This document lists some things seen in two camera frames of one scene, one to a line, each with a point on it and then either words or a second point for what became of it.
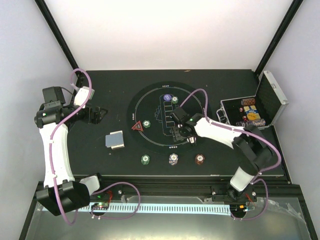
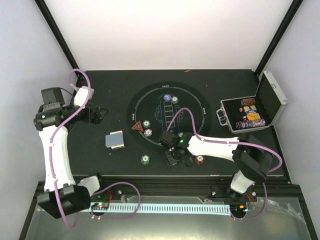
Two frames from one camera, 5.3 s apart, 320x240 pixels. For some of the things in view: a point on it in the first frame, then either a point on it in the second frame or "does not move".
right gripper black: [176, 136] to [170, 159]
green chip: [146, 123] does not move
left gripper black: [96, 119] does not move
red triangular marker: [138, 126] does not move
